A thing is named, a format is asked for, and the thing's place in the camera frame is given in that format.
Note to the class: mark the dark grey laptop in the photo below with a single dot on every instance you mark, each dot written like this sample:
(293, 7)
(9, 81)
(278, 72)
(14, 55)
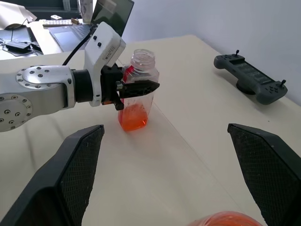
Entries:
(70, 35)

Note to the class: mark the small white box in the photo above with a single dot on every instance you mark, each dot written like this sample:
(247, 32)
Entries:
(56, 17)

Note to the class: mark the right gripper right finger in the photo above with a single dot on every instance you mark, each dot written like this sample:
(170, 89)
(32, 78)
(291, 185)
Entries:
(268, 174)

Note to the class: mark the long white paper strip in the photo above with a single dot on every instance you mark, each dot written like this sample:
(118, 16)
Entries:
(57, 22)

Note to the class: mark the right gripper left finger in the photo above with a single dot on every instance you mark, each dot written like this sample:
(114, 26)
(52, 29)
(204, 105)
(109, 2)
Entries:
(58, 179)

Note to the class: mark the clear bottle with orange drink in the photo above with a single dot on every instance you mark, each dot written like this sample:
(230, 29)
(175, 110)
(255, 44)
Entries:
(135, 115)

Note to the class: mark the black power adapter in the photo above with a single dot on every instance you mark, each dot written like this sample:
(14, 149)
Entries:
(17, 45)

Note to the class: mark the grey handheld remote controller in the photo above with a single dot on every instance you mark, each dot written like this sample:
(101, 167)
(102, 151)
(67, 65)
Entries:
(251, 75)

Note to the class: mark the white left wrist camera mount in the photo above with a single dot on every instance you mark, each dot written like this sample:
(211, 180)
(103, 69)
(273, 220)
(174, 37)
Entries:
(103, 44)

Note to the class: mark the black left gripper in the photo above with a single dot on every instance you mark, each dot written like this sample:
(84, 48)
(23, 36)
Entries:
(109, 82)

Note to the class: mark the white patterned mug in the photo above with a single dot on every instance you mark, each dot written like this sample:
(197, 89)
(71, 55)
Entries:
(85, 10)

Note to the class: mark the small brown block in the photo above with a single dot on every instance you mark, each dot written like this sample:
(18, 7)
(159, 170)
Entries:
(74, 20)

